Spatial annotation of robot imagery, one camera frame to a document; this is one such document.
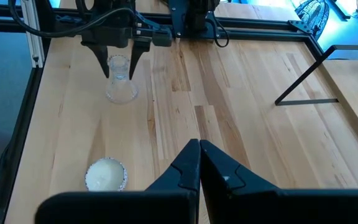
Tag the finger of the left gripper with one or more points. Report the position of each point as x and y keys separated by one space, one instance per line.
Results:
x=137 y=49
x=102 y=57

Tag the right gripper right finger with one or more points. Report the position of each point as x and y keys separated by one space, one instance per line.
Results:
x=244 y=202

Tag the white floral patterned candle tin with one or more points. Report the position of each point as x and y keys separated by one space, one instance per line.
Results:
x=106 y=174

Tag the black floor fan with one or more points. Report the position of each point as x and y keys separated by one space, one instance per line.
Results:
x=312 y=14

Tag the wooden riser shelf black frame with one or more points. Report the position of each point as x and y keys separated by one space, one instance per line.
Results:
x=309 y=101

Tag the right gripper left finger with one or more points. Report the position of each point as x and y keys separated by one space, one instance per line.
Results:
x=166 y=202

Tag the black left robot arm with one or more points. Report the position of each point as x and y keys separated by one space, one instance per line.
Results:
x=194 y=18

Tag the black metal table frame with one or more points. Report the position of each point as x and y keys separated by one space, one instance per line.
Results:
x=253 y=31

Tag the clear ribbed glass candlestick holder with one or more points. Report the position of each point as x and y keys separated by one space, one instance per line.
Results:
x=120 y=90

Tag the silver aluminium extrusion post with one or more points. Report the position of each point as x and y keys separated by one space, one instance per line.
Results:
x=33 y=31

